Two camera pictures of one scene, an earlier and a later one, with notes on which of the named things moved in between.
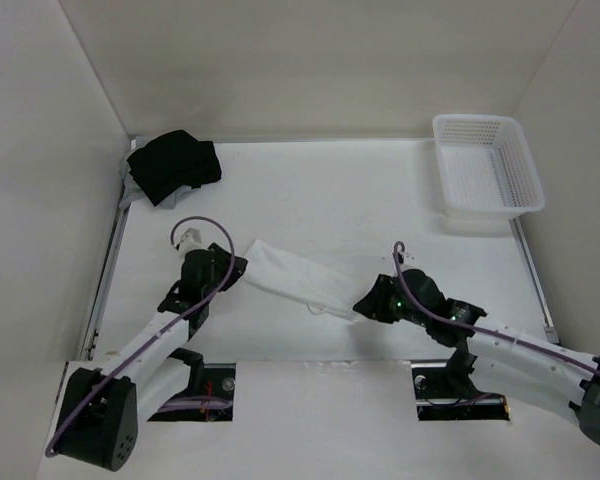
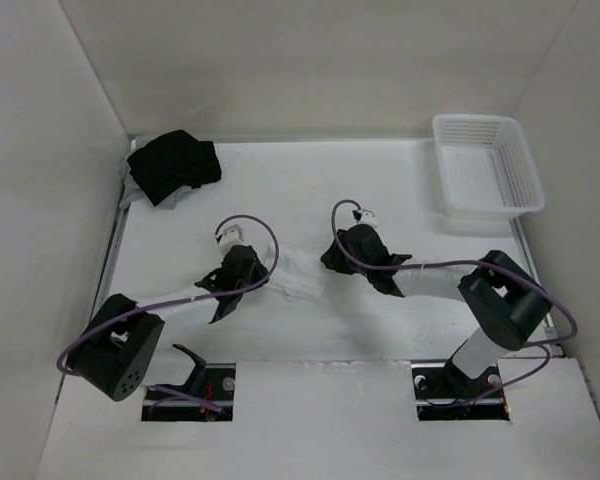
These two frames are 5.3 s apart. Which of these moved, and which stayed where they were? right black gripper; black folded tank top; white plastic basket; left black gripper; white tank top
Moved: left black gripper; white tank top; right black gripper
Stayed: white plastic basket; black folded tank top
